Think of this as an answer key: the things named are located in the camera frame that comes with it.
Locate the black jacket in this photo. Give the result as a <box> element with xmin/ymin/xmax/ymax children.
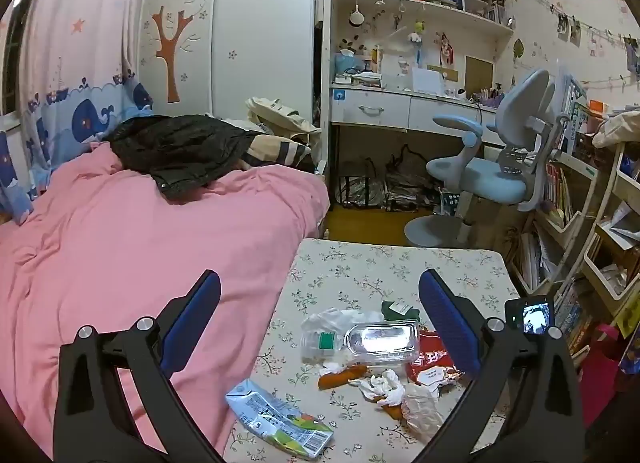
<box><xmin>109</xmin><ymin>114</ymin><xmax>261</xmax><ymax>200</ymax></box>

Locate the red snack packet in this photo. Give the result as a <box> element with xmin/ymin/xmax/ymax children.
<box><xmin>405</xmin><ymin>330</ymin><xmax>468</xmax><ymax>386</ymax></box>

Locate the black handled bag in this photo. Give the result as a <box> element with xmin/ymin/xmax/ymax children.
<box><xmin>385</xmin><ymin>146</ymin><xmax>442</xmax><ymax>212</ymax></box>

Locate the clear plastic bottle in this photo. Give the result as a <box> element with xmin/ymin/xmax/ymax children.
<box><xmin>300</xmin><ymin>322</ymin><xmax>421</xmax><ymax>369</ymax></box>

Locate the white plastic bag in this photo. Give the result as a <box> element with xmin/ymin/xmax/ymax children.
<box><xmin>301</xmin><ymin>308</ymin><xmax>385</xmax><ymax>333</ymax></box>

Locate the clear bag of papers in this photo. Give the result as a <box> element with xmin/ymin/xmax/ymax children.
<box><xmin>340</xmin><ymin>158</ymin><xmax>386</xmax><ymax>209</ymax></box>

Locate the crumpled white tissue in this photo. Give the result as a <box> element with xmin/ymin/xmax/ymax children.
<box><xmin>348</xmin><ymin>368</ymin><xmax>406</xmax><ymax>406</ymax></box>

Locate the green crumpled wrapper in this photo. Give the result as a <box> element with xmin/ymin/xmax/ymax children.
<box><xmin>381</xmin><ymin>300</ymin><xmax>423</xmax><ymax>323</ymax></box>

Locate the blue drink carton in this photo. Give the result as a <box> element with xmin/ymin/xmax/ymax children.
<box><xmin>225</xmin><ymin>379</ymin><xmax>335</xmax><ymax>460</ymax></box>

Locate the cork board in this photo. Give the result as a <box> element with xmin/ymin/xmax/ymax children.
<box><xmin>465</xmin><ymin>56</ymin><xmax>495</xmax><ymax>91</ymax></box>

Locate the orange wrapper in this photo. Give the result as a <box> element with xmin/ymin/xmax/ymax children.
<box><xmin>319</xmin><ymin>364</ymin><xmax>368</xmax><ymax>390</ymax></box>

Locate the string of hanging photos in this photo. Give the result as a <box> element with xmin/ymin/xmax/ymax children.
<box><xmin>507</xmin><ymin>0</ymin><xmax>640</xmax><ymax>74</ymax></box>

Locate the white desk with drawers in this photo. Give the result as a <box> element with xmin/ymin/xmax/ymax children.
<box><xmin>330</xmin><ymin>86</ymin><xmax>506</xmax><ymax>146</ymax></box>

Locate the blue grey desk chair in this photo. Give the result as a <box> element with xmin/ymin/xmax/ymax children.
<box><xmin>404</xmin><ymin>68</ymin><xmax>571</xmax><ymax>249</ymax></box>

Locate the whale print curtain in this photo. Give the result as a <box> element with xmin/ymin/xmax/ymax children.
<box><xmin>0</xmin><ymin>0</ymin><xmax>153</xmax><ymax>224</ymax></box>

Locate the striped beige cloth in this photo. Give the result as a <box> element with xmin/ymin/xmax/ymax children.
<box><xmin>240</xmin><ymin>133</ymin><xmax>313</xmax><ymax>169</ymax></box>

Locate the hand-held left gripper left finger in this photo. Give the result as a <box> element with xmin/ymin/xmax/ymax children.
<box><xmin>52</xmin><ymin>269</ymin><xmax>226</xmax><ymax>463</ymax></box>

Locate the red bag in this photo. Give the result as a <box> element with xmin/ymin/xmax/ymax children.
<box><xmin>579</xmin><ymin>323</ymin><xmax>627</xmax><ymax>426</ymax></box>

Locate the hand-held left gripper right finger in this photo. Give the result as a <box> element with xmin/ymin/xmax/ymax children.
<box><xmin>415</xmin><ymin>268</ymin><xmax>586</xmax><ymax>463</ymax></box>

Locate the blue tissue box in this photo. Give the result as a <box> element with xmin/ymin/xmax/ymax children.
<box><xmin>334</xmin><ymin>50</ymin><xmax>372</xmax><ymax>75</ymax></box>

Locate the white wardrobe with tree decal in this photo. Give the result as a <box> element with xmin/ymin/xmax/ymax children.
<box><xmin>137</xmin><ymin>0</ymin><xmax>321</xmax><ymax>119</ymax></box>

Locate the clear plastic wrapper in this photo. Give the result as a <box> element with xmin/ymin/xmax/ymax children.
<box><xmin>400</xmin><ymin>383</ymin><xmax>443</xmax><ymax>431</ymax></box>

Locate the white book rack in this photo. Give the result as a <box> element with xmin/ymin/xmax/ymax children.
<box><xmin>510</xmin><ymin>143</ymin><xmax>640</xmax><ymax>344</ymax></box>

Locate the pink blanket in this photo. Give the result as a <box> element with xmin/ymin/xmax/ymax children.
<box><xmin>0</xmin><ymin>140</ymin><xmax>331</xmax><ymax>459</ymax></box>

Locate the beige tote bag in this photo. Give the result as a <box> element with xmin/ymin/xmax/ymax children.
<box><xmin>245</xmin><ymin>96</ymin><xmax>321</xmax><ymax>138</ymax></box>

